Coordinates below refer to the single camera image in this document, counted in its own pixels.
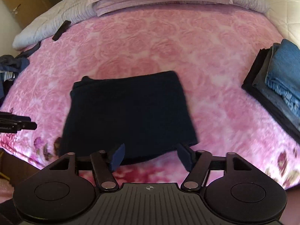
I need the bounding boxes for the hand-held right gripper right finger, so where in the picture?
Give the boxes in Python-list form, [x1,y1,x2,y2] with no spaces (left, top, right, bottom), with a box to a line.
[177,144,265,191]

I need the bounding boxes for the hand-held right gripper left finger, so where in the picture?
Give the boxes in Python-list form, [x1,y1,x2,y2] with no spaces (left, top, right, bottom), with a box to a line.
[35,143,126,192]

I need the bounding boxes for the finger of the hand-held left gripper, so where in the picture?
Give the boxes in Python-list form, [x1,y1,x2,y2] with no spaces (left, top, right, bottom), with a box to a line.
[16,121,37,131]
[0,113,32,123]

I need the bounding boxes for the navy blue garment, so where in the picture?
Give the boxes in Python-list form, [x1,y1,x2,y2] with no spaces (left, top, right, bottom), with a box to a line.
[61,70,200,166]

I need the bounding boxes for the pile of dark clothes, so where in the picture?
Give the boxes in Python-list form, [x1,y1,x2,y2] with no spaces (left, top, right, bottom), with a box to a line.
[0,55,30,74]

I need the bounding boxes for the stack of folded clothes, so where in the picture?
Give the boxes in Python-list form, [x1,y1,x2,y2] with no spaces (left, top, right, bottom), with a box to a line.
[241,43,300,144]

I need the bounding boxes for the striped shirt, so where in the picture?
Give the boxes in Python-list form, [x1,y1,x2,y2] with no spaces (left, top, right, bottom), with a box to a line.
[0,71,16,82]

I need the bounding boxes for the black garment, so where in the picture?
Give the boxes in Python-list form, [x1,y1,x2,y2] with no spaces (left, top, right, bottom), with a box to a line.
[16,41,42,58]

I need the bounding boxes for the pink rose blanket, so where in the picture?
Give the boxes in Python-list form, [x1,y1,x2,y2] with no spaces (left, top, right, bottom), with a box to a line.
[0,6,300,190]

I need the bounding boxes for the grey striped duvet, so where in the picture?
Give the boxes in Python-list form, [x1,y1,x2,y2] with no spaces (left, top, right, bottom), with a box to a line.
[12,0,270,51]

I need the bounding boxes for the black smartphone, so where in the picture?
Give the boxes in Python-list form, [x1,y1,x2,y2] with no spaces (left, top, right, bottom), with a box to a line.
[52,20,72,42]

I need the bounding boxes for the folded blue jeans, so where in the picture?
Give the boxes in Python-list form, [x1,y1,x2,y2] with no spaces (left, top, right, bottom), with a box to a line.
[265,39,300,118]

